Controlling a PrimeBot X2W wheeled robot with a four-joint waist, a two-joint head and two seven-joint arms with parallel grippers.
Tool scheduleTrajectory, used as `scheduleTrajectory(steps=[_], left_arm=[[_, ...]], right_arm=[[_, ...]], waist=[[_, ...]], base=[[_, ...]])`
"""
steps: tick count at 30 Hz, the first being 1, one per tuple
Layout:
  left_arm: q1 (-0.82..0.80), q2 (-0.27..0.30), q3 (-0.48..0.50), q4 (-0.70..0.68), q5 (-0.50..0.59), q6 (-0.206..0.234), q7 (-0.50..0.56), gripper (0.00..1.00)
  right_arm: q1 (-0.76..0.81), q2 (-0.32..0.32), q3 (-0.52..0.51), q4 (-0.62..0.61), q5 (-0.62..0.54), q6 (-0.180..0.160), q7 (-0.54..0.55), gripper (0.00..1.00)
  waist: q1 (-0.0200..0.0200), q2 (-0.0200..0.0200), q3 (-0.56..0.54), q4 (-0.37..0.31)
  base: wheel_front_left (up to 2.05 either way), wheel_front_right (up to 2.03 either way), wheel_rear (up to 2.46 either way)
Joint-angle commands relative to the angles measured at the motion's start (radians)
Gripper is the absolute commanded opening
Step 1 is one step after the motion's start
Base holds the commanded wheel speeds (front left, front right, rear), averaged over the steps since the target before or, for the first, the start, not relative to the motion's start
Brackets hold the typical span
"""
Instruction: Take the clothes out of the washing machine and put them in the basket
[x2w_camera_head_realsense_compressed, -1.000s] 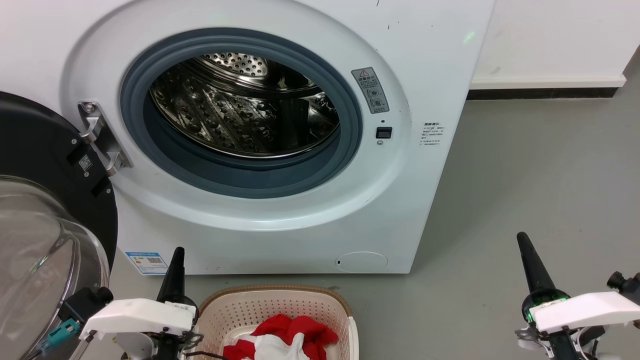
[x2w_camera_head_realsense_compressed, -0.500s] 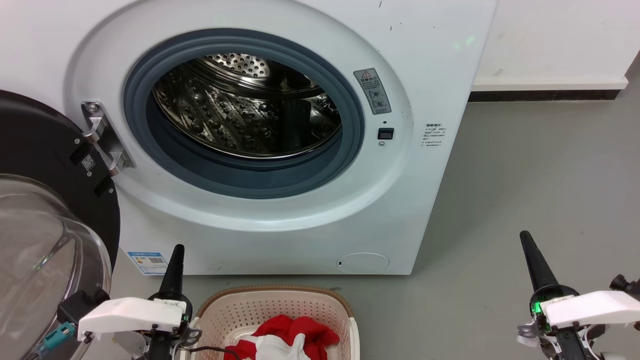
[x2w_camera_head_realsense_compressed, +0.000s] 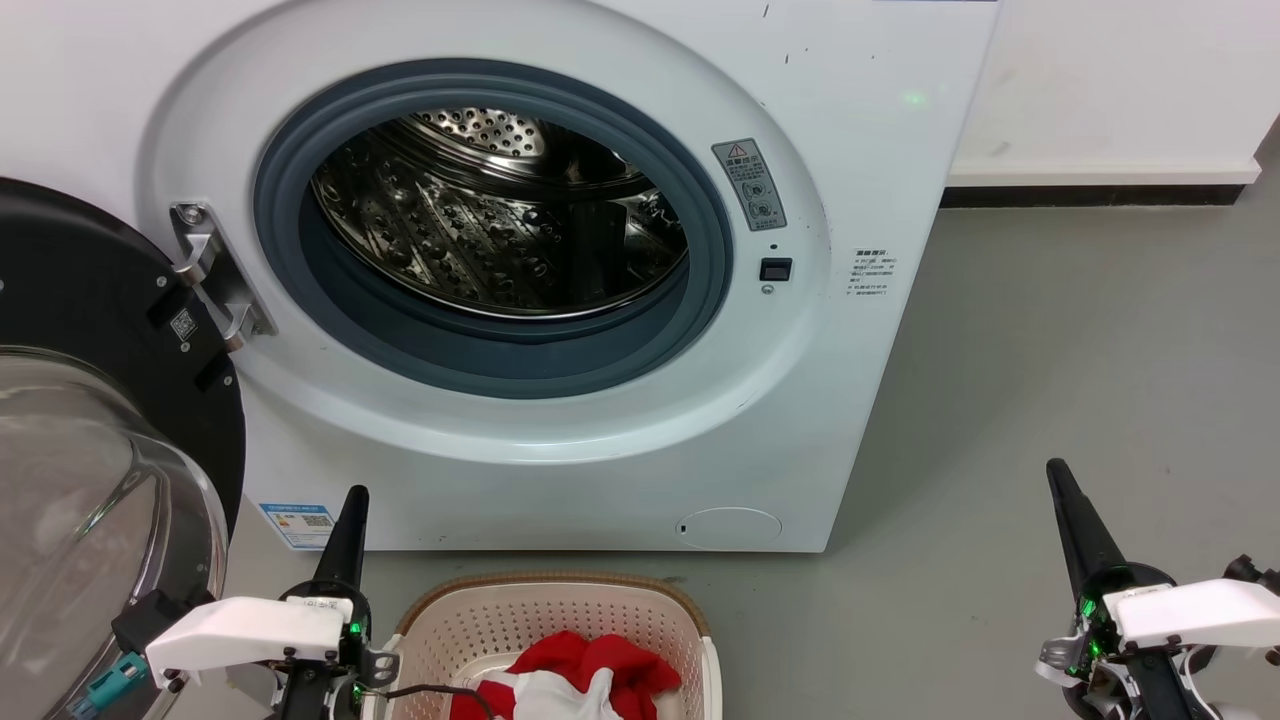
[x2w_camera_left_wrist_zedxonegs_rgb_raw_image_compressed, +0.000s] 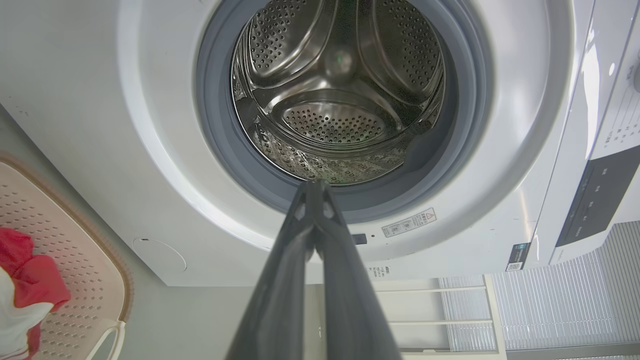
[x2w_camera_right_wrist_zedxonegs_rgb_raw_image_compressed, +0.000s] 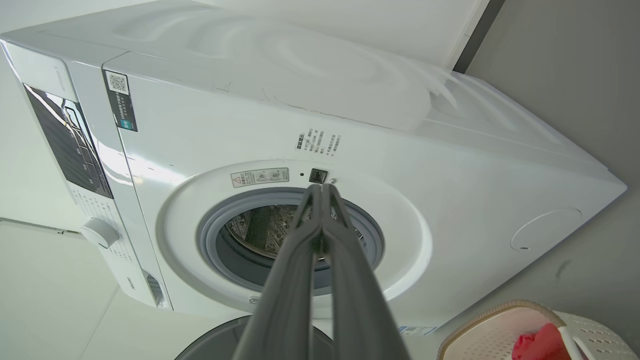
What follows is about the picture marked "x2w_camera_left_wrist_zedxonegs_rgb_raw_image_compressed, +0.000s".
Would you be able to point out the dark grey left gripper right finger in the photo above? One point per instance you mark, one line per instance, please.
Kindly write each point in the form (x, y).
(350, 300)

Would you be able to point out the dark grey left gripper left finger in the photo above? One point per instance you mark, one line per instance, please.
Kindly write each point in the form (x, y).
(280, 300)

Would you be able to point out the red and white garment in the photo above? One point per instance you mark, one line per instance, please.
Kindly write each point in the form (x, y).
(35, 280)

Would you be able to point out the stainless steel washing machine drum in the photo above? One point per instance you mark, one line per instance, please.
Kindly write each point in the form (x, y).
(335, 120)

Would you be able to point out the cream perforated laundry basket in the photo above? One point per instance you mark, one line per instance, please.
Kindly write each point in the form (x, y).
(85, 250)

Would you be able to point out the dark washing machine control panel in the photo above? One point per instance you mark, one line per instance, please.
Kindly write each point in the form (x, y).
(597, 200)

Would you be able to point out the white text label sticker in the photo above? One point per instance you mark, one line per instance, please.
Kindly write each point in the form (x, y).
(381, 270)

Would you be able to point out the black door latch socket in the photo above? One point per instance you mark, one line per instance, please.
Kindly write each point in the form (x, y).
(359, 239)

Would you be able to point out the grey warning sticker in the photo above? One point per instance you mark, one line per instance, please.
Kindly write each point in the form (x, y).
(409, 223)

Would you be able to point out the round white filter cover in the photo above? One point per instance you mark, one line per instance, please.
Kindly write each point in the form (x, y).
(160, 256)

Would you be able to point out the grey rubber door gasket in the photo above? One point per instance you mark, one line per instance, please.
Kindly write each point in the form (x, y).
(220, 150)

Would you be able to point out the dark blue QR sticker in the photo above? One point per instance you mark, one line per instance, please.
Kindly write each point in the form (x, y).
(518, 256)

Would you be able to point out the white slatted blind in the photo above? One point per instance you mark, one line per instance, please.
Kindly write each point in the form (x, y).
(565, 300)

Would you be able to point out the white front-load washing machine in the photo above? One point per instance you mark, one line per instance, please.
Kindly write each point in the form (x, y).
(100, 100)

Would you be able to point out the white frame rack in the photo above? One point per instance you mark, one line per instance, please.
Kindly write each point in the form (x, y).
(495, 320)

